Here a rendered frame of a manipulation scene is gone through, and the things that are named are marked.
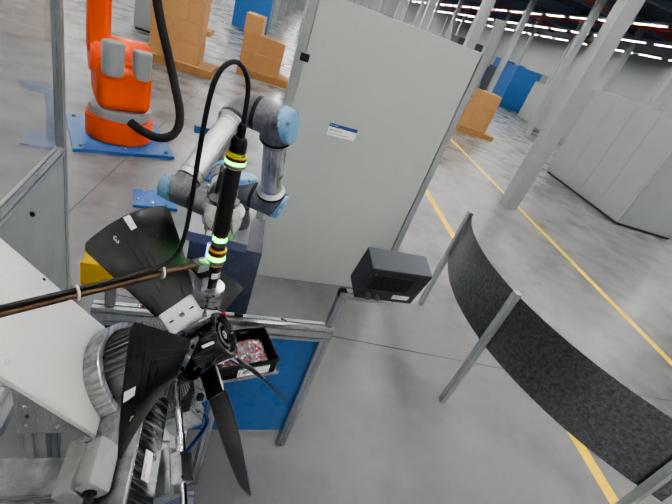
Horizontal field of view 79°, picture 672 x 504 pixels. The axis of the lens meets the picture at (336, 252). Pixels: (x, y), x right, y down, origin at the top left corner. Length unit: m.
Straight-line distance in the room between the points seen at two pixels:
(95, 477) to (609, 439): 2.21
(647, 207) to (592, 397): 8.45
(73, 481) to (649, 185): 10.19
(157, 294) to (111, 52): 3.83
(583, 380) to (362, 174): 1.83
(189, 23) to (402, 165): 6.53
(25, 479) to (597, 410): 2.26
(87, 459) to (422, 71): 2.61
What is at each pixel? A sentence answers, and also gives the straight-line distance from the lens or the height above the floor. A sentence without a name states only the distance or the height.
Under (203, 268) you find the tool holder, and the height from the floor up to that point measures 1.37.
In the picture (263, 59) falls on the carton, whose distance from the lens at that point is 10.18.
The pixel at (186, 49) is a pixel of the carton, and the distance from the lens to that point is 8.98.
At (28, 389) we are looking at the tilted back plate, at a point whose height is 1.21.
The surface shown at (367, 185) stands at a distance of 3.04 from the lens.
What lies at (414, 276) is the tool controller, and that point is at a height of 1.22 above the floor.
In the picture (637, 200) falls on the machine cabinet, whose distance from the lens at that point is 10.41.
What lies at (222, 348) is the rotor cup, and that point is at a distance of 1.01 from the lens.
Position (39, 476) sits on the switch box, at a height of 0.84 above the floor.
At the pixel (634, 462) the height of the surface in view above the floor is 0.65.
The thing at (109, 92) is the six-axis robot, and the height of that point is 0.56.
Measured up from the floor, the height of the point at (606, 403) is 0.82.
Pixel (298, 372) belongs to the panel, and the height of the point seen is 0.56.
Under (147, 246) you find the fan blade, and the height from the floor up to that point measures 1.39.
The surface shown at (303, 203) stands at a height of 0.70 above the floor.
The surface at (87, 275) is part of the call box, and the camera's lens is 1.51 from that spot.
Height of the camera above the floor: 1.97
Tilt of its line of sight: 30 degrees down
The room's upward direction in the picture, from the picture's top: 21 degrees clockwise
